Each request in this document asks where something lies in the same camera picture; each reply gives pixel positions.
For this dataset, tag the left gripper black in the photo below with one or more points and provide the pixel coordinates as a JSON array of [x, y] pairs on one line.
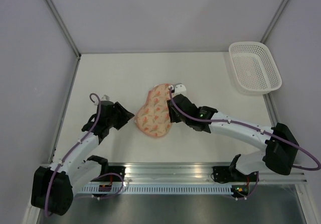
[[125, 115]]

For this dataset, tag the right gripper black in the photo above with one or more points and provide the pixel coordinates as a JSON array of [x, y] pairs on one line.
[[173, 118]]

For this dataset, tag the floral mesh laundry bag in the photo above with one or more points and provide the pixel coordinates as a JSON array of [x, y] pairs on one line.
[[153, 118]]

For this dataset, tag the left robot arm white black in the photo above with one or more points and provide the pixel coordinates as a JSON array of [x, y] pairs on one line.
[[55, 186]]

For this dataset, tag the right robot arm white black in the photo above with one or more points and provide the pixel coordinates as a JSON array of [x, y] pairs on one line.
[[276, 146]]

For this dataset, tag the white perforated plastic basket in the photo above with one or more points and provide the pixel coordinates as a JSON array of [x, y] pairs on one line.
[[254, 71]]

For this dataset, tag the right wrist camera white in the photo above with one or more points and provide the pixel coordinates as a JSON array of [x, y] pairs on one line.
[[177, 88]]

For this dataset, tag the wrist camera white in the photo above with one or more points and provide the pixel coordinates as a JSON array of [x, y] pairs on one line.
[[177, 88], [105, 98]]

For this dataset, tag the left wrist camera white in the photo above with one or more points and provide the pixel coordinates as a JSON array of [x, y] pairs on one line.
[[105, 98]]

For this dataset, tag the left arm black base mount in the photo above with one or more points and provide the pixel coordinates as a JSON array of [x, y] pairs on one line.
[[112, 174]]

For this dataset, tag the aluminium mounting rail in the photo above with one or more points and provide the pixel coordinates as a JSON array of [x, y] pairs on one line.
[[194, 173]]

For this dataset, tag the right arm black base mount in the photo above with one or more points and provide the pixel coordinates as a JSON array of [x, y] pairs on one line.
[[222, 175]]

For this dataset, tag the white slotted cable duct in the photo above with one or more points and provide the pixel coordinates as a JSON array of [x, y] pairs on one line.
[[158, 189]]

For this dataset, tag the left aluminium frame post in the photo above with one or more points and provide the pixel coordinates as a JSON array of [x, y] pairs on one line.
[[57, 17]]

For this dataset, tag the aluminium frame post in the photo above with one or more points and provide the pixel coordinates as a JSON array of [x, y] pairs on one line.
[[57, 17], [282, 6]]

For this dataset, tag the right aluminium frame post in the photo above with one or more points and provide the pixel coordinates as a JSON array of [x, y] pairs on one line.
[[282, 6]]

